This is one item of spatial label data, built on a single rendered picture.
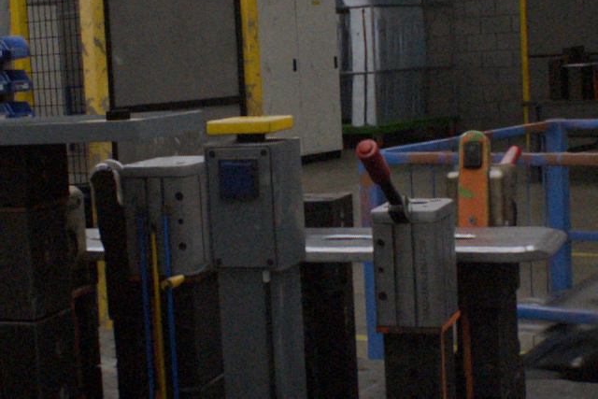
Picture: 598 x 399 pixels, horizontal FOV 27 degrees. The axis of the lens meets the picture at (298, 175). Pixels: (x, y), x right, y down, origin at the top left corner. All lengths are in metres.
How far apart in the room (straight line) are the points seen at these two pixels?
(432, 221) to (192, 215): 0.25
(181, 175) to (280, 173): 0.22
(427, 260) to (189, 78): 3.65
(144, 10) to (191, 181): 3.36
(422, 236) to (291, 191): 0.17
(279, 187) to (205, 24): 3.84
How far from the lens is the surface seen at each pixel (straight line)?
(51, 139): 1.12
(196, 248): 1.29
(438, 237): 1.21
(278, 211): 1.07
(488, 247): 1.31
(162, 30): 4.69
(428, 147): 3.55
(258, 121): 1.07
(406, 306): 1.22
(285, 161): 1.09
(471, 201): 1.52
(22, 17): 6.10
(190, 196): 1.28
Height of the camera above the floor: 1.21
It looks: 6 degrees down
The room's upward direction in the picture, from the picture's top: 3 degrees counter-clockwise
